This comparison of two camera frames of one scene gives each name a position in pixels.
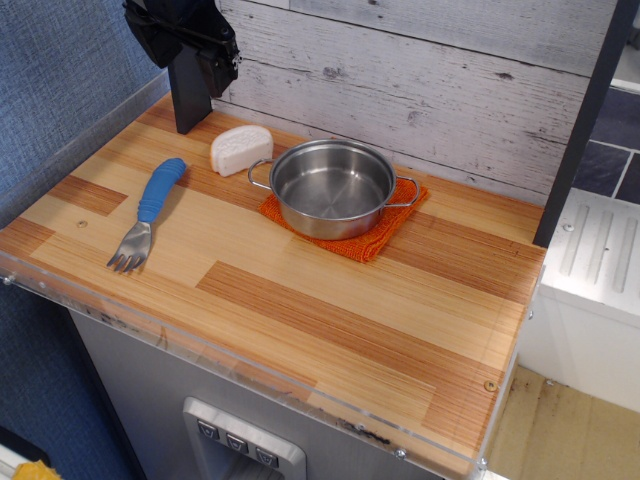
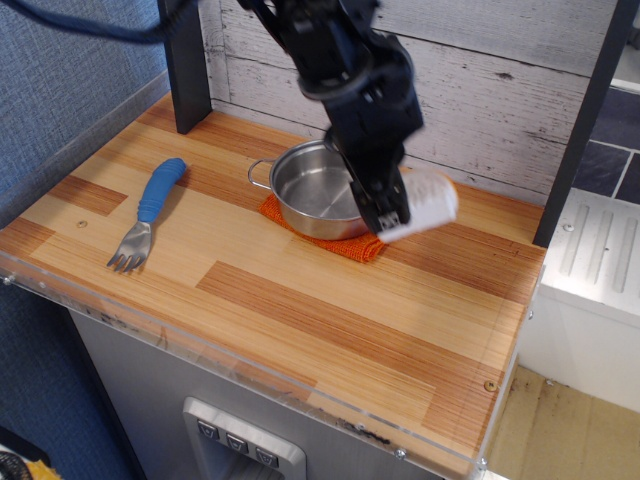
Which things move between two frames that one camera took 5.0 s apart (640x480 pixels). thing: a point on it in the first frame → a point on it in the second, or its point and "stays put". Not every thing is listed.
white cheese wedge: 238,148 → 433,200
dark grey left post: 190,91 stays put
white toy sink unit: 584,327 stays put
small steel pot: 331,189 stays put
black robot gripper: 219,52 → 372,114
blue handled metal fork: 136,243 stays put
